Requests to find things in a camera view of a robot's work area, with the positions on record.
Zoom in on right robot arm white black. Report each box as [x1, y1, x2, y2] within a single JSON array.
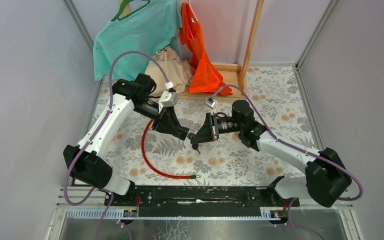
[[187, 100, 352, 208]]

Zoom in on beige cloth bag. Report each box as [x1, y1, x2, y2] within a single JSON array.
[[145, 46, 196, 97]]

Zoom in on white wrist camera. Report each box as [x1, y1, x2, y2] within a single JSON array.
[[158, 81, 178, 113], [204, 97, 218, 115]]

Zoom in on red cable lock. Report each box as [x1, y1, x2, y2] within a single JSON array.
[[141, 119, 201, 180]]

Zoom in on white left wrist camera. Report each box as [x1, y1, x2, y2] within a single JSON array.
[[158, 81, 178, 113]]

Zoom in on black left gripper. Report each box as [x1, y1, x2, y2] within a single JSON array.
[[132, 98, 182, 137]]

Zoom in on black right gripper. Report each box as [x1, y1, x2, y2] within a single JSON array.
[[190, 112, 243, 144]]

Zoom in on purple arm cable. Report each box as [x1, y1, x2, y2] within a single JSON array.
[[62, 50, 173, 240], [210, 84, 364, 240]]

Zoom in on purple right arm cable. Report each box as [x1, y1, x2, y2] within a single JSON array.
[[210, 84, 364, 240]]

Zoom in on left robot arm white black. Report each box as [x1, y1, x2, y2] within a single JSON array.
[[63, 73, 189, 206]]

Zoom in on green clothes hanger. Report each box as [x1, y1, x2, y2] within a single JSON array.
[[110, 0, 151, 22]]

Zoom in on aluminium frame rail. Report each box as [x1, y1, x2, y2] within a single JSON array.
[[56, 187, 354, 221]]

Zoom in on black padlock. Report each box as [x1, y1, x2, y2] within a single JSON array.
[[187, 132, 195, 140]]

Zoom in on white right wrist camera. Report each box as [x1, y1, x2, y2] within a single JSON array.
[[204, 97, 218, 115]]

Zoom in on floral table mat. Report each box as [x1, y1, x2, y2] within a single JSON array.
[[104, 66, 315, 186]]

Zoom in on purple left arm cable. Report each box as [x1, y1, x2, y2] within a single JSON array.
[[62, 50, 173, 240]]

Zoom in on black headed key bunch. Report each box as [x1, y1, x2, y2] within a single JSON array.
[[191, 143, 201, 155]]

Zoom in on orange garment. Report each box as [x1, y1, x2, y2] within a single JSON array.
[[179, 2, 226, 94]]

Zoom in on wooden clothes rack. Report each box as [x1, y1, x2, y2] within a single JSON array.
[[119, 0, 265, 104]]

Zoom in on teal t-shirt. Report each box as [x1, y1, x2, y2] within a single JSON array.
[[92, 0, 182, 81]]

